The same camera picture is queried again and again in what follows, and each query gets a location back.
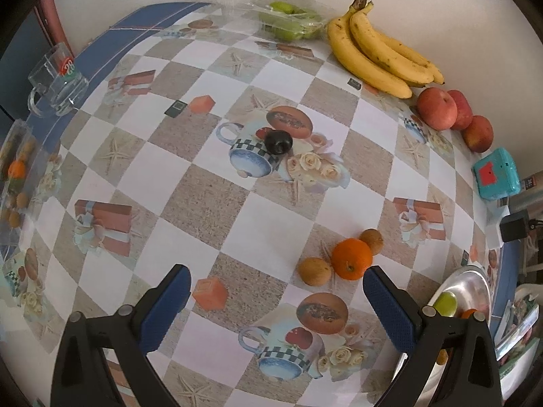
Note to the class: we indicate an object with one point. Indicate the glass mug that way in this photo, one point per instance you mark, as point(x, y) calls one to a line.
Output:
point(59, 80)

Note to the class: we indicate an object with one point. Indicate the bunch of yellow bananas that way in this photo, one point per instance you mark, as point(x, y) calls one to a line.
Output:
point(373, 55)

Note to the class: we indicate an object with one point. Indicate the orange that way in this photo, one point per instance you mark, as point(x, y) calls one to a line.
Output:
point(351, 259)
point(468, 313)
point(17, 169)

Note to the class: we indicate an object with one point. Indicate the clear plastic container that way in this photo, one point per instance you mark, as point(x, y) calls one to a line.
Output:
point(19, 144)

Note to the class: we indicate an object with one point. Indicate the small brown fruit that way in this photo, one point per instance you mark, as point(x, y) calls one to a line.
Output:
point(15, 218)
point(442, 355)
point(373, 241)
point(22, 200)
point(314, 271)

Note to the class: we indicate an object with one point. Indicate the red apple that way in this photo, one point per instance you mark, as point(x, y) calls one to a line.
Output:
point(437, 109)
point(478, 135)
point(464, 110)

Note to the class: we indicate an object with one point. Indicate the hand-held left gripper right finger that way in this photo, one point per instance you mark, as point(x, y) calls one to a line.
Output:
point(388, 311)

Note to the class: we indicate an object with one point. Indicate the green round fruit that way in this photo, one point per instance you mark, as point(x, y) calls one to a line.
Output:
point(445, 304)

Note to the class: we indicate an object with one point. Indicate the red wooden bar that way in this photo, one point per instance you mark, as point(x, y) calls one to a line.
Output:
point(51, 17)

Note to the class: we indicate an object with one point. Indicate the dark purple fruit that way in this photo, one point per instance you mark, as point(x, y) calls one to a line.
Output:
point(278, 142)

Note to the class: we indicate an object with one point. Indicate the clear bag of green fruits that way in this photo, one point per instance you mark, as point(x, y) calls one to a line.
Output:
point(288, 21)

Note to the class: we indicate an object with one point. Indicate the checkered printed tablecloth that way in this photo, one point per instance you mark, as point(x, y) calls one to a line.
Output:
point(263, 220)

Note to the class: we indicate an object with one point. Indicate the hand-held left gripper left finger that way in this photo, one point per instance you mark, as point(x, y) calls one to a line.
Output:
point(165, 311)

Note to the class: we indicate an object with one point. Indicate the black power adapter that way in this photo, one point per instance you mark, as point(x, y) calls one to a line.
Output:
point(513, 227)

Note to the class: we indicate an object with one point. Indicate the teal plastic box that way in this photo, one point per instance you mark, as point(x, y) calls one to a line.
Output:
point(498, 174)

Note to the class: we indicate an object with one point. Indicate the stainless steel basin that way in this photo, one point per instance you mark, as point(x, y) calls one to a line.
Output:
point(466, 284)

